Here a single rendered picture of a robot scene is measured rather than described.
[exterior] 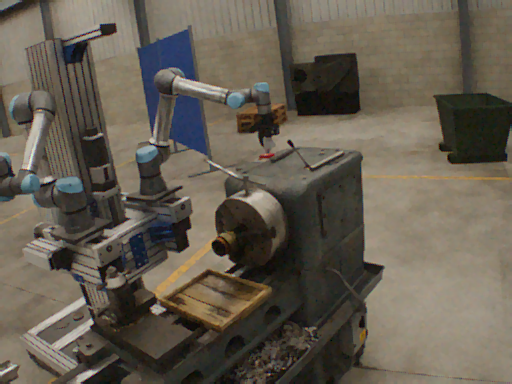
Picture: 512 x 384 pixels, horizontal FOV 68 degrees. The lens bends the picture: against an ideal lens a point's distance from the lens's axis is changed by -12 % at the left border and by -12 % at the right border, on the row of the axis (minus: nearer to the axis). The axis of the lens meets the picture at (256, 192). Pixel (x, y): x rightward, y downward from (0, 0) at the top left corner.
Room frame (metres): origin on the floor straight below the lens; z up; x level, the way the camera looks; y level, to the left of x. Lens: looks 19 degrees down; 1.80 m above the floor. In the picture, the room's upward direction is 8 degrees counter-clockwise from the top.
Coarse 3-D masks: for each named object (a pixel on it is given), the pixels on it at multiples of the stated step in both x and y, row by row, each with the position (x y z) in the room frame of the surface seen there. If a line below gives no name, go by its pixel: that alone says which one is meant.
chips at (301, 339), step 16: (288, 320) 1.62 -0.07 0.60; (272, 336) 1.58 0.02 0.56; (288, 336) 1.51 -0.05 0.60; (304, 336) 1.54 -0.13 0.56; (320, 336) 1.53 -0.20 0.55; (256, 352) 1.47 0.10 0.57; (272, 352) 1.43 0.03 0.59; (288, 352) 1.41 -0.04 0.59; (304, 352) 1.43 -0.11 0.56; (240, 368) 1.39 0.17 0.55; (256, 368) 1.39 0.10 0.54; (272, 368) 1.32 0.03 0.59; (288, 368) 1.34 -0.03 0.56
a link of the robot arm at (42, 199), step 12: (24, 96) 1.73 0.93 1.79; (12, 108) 1.72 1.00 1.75; (24, 108) 1.70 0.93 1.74; (24, 120) 1.71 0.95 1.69; (24, 132) 1.73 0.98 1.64; (48, 168) 1.76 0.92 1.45; (48, 180) 1.73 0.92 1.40; (36, 192) 1.72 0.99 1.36; (48, 192) 1.71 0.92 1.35; (36, 204) 1.73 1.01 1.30; (48, 204) 1.71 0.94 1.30
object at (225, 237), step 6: (222, 234) 1.55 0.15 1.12; (228, 234) 1.55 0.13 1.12; (234, 234) 1.57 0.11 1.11; (216, 240) 1.51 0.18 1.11; (222, 240) 1.51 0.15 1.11; (228, 240) 1.52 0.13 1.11; (234, 240) 1.53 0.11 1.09; (216, 246) 1.55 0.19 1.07; (222, 246) 1.50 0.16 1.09; (228, 246) 1.51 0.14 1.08; (234, 246) 1.53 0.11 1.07; (216, 252) 1.53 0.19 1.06; (222, 252) 1.54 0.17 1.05; (228, 252) 1.52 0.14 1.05
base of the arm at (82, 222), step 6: (78, 210) 1.69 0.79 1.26; (84, 210) 1.71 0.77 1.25; (66, 216) 1.69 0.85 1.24; (72, 216) 1.68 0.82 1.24; (78, 216) 1.69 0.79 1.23; (84, 216) 1.70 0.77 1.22; (90, 216) 1.74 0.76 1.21; (66, 222) 1.68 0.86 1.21; (72, 222) 1.67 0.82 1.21; (78, 222) 1.67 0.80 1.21; (84, 222) 1.69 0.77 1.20; (90, 222) 1.71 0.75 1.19; (66, 228) 1.68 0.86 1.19; (72, 228) 1.66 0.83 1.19; (78, 228) 1.67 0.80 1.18; (84, 228) 1.68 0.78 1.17; (90, 228) 1.70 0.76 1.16
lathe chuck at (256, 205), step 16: (240, 192) 1.70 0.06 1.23; (256, 192) 1.67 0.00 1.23; (240, 208) 1.62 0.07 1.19; (256, 208) 1.56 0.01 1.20; (272, 208) 1.60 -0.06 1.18; (256, 224) 1.57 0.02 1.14; (272, 224) 1.55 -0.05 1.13; (272, 240) 1.52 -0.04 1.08; (256, 256) 1.58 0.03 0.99; (272, 256) 1.55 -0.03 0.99
